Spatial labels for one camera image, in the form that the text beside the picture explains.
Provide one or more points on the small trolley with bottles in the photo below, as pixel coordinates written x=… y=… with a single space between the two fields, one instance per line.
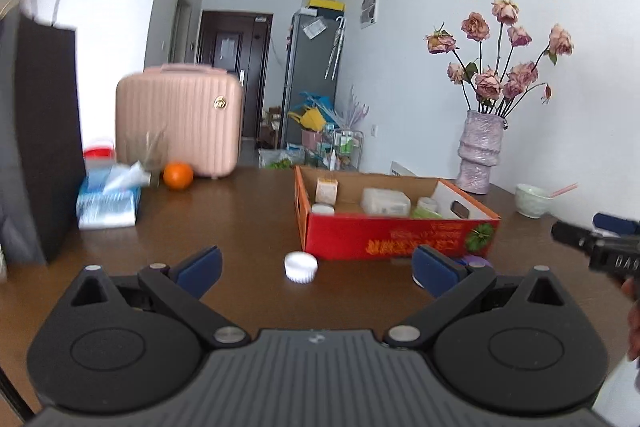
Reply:
x=342 y=149

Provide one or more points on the pink spoon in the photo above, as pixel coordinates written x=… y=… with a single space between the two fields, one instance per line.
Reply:
x=562 y=190

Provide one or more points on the red cardboard box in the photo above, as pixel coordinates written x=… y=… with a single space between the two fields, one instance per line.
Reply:
x=400 y=237

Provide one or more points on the pink hard suitcase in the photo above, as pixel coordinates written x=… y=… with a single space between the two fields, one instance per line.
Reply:
x=180 y=117

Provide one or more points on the clear plastic container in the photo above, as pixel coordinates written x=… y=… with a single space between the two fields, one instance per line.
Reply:
x=385 y=201

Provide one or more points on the red lidded container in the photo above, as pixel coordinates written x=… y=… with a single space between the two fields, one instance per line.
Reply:
x=99 y=151

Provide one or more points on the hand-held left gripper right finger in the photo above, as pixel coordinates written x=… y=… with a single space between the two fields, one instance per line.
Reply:
x=434 y=272

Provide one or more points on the person's right hand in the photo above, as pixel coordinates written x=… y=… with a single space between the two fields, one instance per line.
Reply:
x=634 y=322

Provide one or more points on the grey refrigerator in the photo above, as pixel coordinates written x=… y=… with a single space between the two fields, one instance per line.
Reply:
x=310 y=87

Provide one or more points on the dried pink roses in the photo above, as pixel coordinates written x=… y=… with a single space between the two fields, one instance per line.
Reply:
x=495 y=77

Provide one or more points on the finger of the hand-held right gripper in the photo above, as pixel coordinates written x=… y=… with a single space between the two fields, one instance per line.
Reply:
x=612 y=223
x=572 y=234

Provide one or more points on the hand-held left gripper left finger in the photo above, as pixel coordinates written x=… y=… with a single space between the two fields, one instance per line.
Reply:
x=201 y=268

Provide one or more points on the orange fruit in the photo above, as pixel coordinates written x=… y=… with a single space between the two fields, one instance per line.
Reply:
x=178 y=176

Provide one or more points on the clear folded umbrella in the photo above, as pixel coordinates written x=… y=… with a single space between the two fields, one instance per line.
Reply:
x=336 y=49

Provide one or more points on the green small bottle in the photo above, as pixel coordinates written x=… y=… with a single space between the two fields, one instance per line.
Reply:
x=427 y=208

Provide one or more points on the clear glass cup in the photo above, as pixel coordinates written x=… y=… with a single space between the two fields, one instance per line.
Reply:
x=147 y=152

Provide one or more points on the yellow black box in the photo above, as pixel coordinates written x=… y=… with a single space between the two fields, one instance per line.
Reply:
x=326 y=4

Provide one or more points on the yellow blue toy pile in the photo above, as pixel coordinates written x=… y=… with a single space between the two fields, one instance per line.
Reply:
x=312 y=114

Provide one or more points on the purple feather decoration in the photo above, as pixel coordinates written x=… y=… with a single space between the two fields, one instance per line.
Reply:
x=356 y=107

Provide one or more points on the white ribbed bottle cap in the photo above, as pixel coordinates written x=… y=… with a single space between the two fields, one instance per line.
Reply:
x=300 y=267

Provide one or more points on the pale green bowl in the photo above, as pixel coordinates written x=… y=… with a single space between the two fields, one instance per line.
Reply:
x=532 y=202

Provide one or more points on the black paper bag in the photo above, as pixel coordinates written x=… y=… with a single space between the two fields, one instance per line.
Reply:
x=37 y=132

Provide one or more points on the pink textured vase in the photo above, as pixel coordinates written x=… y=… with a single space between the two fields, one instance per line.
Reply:
x=480 y=152

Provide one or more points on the blue tissue pack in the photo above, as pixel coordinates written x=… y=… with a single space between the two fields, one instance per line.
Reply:
x=107 y=202

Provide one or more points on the dark brown door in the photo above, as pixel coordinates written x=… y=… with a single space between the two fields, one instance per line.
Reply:
x=232 y=72

